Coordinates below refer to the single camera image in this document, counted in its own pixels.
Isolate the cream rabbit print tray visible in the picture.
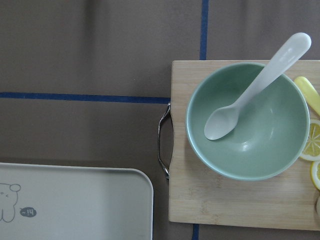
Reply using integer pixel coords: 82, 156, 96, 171
0, 163, 154, 240

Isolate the white plastic spoon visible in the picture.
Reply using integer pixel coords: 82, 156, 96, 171
204, 32, 312, 140

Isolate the wooden cutting board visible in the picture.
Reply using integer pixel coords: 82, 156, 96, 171
168, 60, 320, 231

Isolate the green ceramic bowl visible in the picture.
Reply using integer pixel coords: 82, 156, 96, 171
185, 62, 310, 181

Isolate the lemon slice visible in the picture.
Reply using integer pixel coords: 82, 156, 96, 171
310, 161, 320, 190
299, 119, 320, 162

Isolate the yellow plastic utensil handle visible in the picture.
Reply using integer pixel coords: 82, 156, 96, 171
294, 76, 320, 115

